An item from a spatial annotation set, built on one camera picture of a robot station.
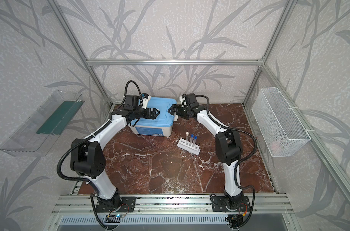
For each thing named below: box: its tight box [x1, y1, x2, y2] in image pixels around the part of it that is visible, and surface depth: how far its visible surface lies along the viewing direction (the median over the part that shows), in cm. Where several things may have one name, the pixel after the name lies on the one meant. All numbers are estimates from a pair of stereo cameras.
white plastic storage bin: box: [127, 124, 174, 137], surface depth 97 cm
